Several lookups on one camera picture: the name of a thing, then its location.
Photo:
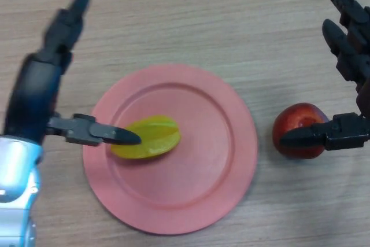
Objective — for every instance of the yellow starfruit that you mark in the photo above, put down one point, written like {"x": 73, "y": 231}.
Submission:
{"x": 160, "y": 137}

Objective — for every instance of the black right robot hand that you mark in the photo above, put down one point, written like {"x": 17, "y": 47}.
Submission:
{"x": 355, "y": 59}

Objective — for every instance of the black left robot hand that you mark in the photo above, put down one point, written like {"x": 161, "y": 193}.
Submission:
{"x": 31, "y": 96}

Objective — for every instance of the red apple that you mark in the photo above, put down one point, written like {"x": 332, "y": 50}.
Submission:
{"x": 290, "y": 119}

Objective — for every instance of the pink round plate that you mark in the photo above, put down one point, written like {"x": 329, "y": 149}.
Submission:
{"x": 202, "y": 171}

